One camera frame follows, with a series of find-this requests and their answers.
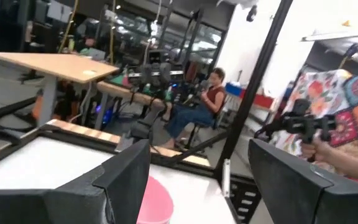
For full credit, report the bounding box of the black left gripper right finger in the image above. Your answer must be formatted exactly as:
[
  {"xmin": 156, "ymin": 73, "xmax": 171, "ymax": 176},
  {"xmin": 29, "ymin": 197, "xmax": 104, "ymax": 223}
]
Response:
[{"xmin": 247, "ymin": 138, "xmax": 358, "ymax": 224}]

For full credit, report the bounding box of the wooden desk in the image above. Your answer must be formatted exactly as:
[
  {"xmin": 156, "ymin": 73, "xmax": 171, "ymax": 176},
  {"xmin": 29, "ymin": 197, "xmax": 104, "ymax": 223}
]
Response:
[
  {"xmin": 96, "ymin": 80, "xmax": 167, "ymax": 110},
  {"xmin": 0, "ymin": 51, "xmax": 120, "ymax": 128}
]

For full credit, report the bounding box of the blue storage bin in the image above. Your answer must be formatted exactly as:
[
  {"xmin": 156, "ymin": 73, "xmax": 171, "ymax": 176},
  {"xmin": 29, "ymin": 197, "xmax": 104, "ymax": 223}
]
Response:
[{"xmin": 225, "ymin": 82, "xmax": 244, "ymax": 97}]

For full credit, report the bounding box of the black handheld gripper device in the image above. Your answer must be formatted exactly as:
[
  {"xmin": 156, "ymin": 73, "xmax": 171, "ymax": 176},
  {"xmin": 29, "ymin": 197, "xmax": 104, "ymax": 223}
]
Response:
[{"xmin": 254, "ymin": 98, "xmax": 337, "ymax": 162}]

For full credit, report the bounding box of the red storage bin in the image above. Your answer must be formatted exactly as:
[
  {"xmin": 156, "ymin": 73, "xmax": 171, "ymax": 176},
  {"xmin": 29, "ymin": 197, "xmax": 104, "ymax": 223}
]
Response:
[{"xmin": 239, "ymin": 88, "xmax": 275, "ymax": 110}]

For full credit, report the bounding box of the black background robot station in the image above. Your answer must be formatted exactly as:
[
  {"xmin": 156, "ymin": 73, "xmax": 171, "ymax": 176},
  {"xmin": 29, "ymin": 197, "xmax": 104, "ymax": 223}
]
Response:
[{"xmin": 138, "ymin": 49, "xmax": 174, "ymax": 91}]

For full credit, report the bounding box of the white light fixture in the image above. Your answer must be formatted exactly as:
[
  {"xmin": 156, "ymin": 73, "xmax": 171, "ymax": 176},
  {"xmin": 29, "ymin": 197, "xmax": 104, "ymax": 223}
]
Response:
[{"xmin": 301, "ymin": 26, "xmax": 358, "ymax": 43}]

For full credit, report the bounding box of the person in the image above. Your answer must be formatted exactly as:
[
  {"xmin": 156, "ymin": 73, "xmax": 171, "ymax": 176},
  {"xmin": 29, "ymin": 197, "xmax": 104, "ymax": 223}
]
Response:
[{"xmin": 161, "ymin": 67, "xmax": 227, "ymax": 150}]

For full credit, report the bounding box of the person's hand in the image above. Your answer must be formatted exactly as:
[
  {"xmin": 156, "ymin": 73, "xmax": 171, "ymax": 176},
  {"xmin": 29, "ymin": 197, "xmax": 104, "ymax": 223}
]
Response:
[{"xmin": 300, "ymin": 136, "xmax": 335, "ymax": 163}]

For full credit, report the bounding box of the white metal bracket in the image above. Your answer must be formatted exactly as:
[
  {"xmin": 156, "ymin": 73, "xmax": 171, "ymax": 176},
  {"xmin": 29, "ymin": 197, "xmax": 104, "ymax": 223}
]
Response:
[{"xmin": 221, "ymin": 158, "xmax": 231, "ymax": 198}]

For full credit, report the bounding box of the black perforated metal plate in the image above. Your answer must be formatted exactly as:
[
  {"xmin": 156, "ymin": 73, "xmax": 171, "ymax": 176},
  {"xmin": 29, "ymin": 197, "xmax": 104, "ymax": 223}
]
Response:
[{"xmin": 228, "ymin": 175, "xmax": 262, "ymax": 223}]

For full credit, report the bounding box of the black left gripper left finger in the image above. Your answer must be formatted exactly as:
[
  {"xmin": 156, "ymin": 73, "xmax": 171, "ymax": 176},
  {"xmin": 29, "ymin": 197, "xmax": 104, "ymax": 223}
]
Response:
[{"xmin": 0, "ymin": 139, "xmax": 151, "ymax": 224}]

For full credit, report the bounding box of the yellow cable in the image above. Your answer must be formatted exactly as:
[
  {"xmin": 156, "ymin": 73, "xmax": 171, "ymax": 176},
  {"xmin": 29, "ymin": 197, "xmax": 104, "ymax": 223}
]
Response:
[{"xmin": 57, "ymin": 0, "xmax": 80, "ymax": 54}]

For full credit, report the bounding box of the pink plastic bowl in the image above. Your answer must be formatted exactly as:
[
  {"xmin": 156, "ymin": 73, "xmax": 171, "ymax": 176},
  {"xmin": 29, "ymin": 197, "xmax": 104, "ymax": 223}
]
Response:
[{"xmin": 136, "ymin": 175, "xmax": 175, "ymax": 224}]

